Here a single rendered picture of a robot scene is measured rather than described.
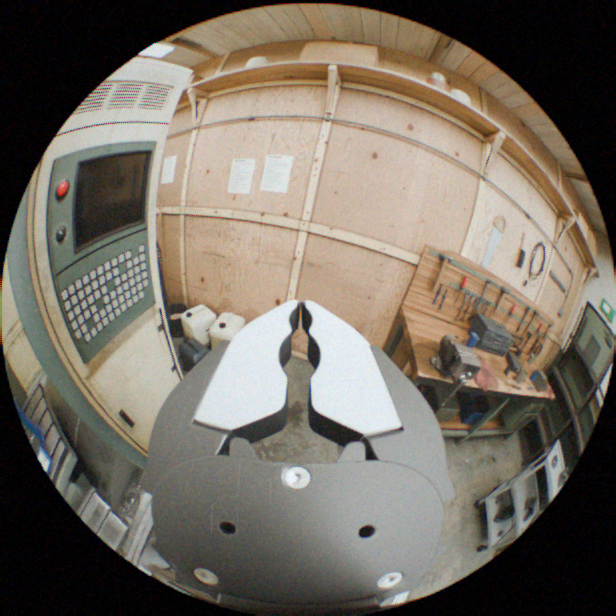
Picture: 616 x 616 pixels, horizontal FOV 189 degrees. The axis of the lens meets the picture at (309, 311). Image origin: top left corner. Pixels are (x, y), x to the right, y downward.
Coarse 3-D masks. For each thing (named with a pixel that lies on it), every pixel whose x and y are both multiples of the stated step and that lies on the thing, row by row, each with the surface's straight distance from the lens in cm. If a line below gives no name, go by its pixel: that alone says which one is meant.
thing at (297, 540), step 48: (192, 480) 6; (240, 480) 5; (288, 480) 5; (336, 480) 5; (384, 480) 6; (192, 528) 6; (240, 528) 5; (288, 528) 5; (336, 528) 5; (384, 528) 6; (432, 528) 6; (192, 576) 6; (240, 576) 6; (288, 576) 6; (336, 576) 6; (384, 576) 6
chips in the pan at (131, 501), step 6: (138, 474) 102; (132, 480) 102; (138, 480) 100; (132, 486) 102; (138, 486) 100; (132, 492) 103; (126, 498) 104; (132, 498) 102; (138, 498) 101; (126, 504) 104; (132, 504) 102; (138, 504) 101; (126, 510) 105; (132, 510) 103; (126, 516) 107; (132, 516) 103
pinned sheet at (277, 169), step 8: (272, 160) 168; (280, 160) 166; (288, 160) 164; (264, 168) 170; (272, 168) 167; (280, 168) 165; (288, 168) 163; (264, 176) 169; (272, 176) 166; (280, 176) 164; (288, 176) 162; (264, 184) 168; (272, 184) 166; (280, 184) 163
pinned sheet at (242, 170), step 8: (240, 160) 182; (248, 160) 178; (232, 168) 184; (240, 168) 180; (248, 168) 176; (232, 176) 183; (240, 176) 179; (248, 176) 175; (232, 184) 183; (240, 184) 178; (248, 184) 175; (232, 192) 182; (240, 192) 178; (248, 192) 174
